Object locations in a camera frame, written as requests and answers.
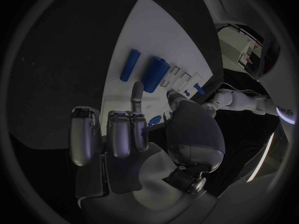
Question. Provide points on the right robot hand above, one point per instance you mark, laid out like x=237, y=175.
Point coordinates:
x=130, y=181

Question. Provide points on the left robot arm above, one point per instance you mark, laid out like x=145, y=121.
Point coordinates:
x=240, y=100

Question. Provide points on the white task board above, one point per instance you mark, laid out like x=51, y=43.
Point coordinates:
x=158, y=37

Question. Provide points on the blue gear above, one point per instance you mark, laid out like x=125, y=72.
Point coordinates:
x=155, y=119

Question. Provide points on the small blue plug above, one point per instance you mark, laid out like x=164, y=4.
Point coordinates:
x=186, y=93

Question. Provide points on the blue fat cylinder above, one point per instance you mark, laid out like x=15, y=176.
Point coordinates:
x=155, y=74

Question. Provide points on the blue short cylinder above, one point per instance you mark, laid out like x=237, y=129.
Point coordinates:
x=199, y=88

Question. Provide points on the blue slim long cylinder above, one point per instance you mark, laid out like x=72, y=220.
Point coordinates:
x=130, y=65

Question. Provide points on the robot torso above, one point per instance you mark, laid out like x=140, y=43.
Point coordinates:
x=280, y=89

